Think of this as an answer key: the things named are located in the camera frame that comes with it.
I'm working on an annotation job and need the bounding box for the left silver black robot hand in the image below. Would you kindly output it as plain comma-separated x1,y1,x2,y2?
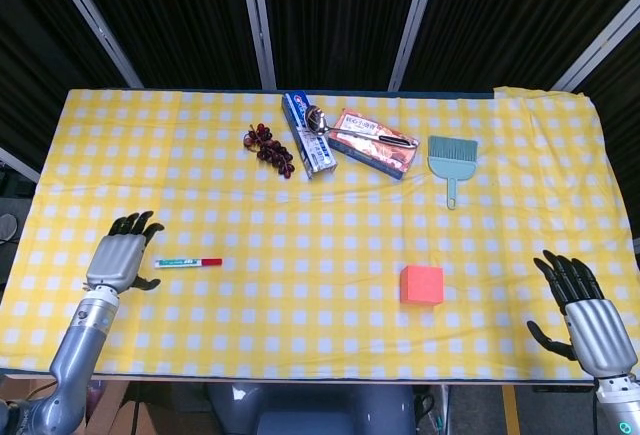
82,210,165,294

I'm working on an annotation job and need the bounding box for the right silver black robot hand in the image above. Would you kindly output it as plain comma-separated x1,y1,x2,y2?
526,249,639,380

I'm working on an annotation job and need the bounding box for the green and red marker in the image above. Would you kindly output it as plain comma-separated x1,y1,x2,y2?
153,256,224,270

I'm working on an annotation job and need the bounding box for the orange-red cube block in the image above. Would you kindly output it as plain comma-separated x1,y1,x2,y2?
399,264,446,307

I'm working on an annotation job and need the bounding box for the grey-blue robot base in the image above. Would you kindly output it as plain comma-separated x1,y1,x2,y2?
207,382,416,435

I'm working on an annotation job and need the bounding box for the yellow white checked tablecloth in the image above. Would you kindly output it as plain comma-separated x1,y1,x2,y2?
0,85,640,381

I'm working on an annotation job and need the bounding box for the teal hand brush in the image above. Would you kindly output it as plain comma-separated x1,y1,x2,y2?
427,135,479,211

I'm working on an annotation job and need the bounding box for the round grey disc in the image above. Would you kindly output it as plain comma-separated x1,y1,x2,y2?
0,213,20,244

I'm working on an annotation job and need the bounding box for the dark red grape bunch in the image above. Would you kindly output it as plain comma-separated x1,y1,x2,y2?
243,123,296,180

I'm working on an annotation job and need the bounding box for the blue white toothpaste box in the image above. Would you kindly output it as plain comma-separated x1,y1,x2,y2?
281,91,337,181

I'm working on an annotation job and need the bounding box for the orange snack box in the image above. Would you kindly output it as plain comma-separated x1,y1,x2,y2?
327,107,420,181

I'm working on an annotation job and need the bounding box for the aluminium frame post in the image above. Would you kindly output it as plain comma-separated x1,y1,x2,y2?
42,0,145,89
387,0,444,92
551,0,640,92
0,146,41,184
237,0,278,90

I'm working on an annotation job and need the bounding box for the cable bundle under table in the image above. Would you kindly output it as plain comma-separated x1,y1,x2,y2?
414,382,450,435

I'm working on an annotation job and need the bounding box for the steel ladle with black handle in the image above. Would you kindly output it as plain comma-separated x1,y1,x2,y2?
304,104,420,148

